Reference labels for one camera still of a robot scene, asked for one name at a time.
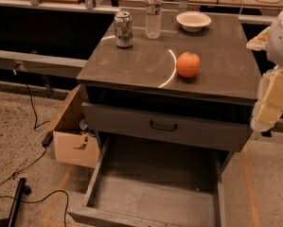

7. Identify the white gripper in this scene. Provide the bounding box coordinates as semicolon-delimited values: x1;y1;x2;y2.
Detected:
246;10;283;132

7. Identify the orange fruit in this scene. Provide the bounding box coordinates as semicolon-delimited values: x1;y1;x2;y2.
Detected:
176;52;201;79

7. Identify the grey drawer cabinet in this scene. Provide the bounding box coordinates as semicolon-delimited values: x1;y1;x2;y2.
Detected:
78;10;260;151

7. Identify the open grey bottom drawer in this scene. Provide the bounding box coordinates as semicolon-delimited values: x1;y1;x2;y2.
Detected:
68;134;226;227

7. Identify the white paper bowl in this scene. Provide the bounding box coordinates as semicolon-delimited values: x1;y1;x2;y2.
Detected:
176;11;211;32

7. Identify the clear plastic water bottle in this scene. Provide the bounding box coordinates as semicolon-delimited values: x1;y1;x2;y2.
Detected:
146;0;163;39

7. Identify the green soda can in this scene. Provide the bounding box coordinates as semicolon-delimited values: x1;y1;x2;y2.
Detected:
114;10;133;48

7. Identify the cardboard box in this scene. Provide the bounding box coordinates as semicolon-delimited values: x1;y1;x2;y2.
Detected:
50;86;100;168

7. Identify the black floor stand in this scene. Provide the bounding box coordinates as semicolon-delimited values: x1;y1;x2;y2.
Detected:
0;178;31;227

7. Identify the grey middle drawer with handle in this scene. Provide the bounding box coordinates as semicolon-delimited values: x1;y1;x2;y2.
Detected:
81;102;251;152

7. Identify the grey metal rail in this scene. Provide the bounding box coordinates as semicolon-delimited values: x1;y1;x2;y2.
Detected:
0;50;87;79

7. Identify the black power cable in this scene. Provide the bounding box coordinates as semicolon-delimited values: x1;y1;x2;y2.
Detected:
0;84;69;227

